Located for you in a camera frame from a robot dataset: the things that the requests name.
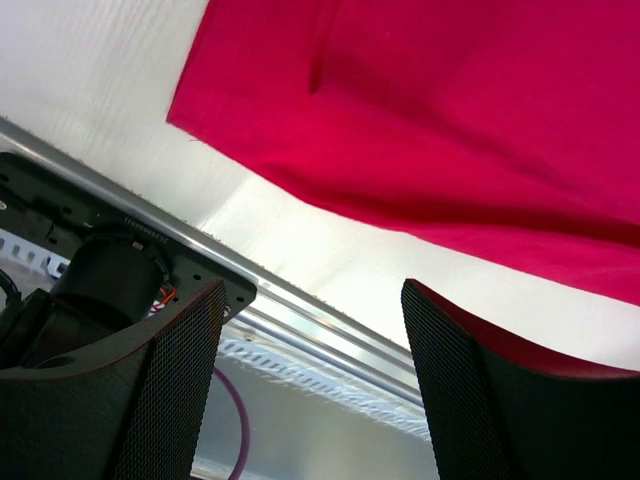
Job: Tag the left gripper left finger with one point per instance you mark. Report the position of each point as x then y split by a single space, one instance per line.
129 406

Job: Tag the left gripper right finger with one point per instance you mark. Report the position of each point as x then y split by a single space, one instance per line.
499 406

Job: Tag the magenta t shirt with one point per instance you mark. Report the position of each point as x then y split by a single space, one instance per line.
506 130

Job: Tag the aluminium front rail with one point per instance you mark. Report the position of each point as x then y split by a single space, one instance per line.
280 309

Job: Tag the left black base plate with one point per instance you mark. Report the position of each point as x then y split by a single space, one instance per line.
125 215

